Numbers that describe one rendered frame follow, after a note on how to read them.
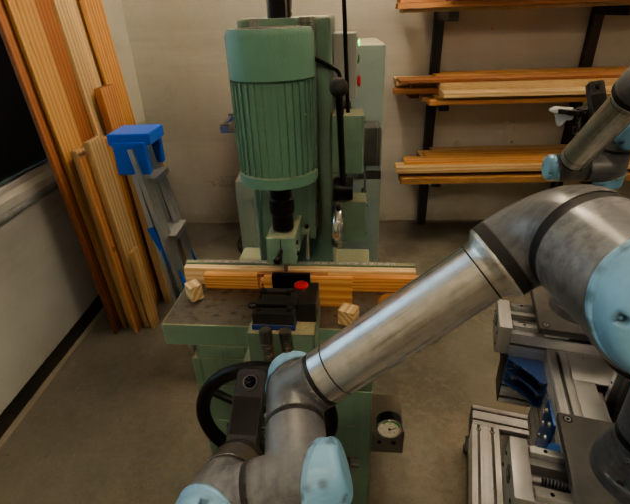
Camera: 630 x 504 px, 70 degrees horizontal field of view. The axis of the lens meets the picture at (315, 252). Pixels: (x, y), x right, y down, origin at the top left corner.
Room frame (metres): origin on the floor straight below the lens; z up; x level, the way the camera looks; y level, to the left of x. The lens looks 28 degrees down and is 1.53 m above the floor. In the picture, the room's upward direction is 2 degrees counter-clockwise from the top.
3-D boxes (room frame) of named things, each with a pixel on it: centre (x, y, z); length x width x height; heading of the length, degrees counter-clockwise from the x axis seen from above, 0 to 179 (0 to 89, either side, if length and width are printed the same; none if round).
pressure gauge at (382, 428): (0.74, -0.16, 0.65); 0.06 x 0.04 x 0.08; 84
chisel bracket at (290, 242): (0.99, 0.07, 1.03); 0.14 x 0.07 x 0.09; 174
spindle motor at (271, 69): (0.97, 0.07, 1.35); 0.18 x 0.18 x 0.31
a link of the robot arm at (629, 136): (1.20, -0.84, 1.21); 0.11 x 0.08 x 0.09; 176
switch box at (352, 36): (1.28, -0.10, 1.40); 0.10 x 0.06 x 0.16; 174
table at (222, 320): (0.87, 0.06, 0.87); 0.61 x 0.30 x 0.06; 84
